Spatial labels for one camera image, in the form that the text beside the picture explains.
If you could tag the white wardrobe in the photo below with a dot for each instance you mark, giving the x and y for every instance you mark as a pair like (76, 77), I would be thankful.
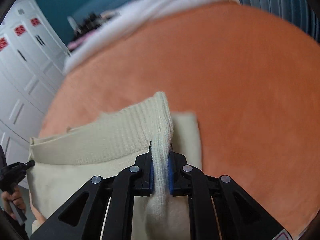
(32, 58)

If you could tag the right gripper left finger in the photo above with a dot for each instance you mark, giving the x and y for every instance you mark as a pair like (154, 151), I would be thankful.
(103, 207)

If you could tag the orange plush blanket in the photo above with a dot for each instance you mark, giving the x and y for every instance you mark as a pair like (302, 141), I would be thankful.
(251, 78)

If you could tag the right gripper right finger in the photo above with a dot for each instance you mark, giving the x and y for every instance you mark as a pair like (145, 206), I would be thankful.
(219, 208)

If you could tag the person left hand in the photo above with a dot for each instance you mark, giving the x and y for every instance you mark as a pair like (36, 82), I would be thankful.
(17, 200)

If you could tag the white bed duvet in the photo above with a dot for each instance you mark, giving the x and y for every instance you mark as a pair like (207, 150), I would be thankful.
(129, 17)

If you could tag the dark clothes pile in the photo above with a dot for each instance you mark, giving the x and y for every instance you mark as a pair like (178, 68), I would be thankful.
(89, 25)

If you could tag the cream knit sweater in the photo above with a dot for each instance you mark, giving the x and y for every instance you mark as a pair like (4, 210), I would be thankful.
(64, 162)

